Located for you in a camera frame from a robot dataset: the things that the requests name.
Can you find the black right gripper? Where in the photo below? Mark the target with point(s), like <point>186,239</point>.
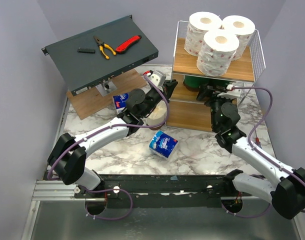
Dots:
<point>210,94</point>

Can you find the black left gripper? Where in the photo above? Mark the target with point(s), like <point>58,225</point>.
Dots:
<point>168,88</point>

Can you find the green roll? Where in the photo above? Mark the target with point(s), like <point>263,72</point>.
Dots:
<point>193,83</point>

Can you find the beige brown paper roll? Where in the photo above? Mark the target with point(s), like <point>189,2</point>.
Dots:
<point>157,116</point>

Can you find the short floral paper roll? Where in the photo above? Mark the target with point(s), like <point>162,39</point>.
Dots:
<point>217,51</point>

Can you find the blue Tempo roll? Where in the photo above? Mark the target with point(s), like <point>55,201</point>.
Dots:
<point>163,144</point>
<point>119,102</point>

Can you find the small floral paper roll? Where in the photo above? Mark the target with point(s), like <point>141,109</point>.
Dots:
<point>199,24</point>

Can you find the large floral paper roll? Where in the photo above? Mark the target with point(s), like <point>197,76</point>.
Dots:
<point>243,28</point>

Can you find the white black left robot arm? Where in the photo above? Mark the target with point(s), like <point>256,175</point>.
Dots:
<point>68,158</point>

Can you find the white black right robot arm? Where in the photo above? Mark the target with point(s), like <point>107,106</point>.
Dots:
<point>262,162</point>

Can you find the red black utility knife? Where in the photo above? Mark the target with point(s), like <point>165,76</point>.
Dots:
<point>123,48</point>

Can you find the grey metal stand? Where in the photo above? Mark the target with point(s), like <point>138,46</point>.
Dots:
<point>106,87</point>

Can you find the red blue screwdriver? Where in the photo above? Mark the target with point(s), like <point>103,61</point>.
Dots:
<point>257,141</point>

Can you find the wooden base board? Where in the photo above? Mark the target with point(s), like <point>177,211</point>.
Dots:
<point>91,101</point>

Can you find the dark grey rack panel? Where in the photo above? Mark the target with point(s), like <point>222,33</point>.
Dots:
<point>82,71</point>

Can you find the small black connector block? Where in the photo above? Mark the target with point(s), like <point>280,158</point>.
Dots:
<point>86,50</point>

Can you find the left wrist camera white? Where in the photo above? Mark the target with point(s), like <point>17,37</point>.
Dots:
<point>156,77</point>

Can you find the yellow handled pliers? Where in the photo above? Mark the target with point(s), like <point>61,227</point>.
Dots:
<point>102,46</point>

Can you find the black aluminium mounting rail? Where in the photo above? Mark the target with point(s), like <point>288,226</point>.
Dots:
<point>173,191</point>

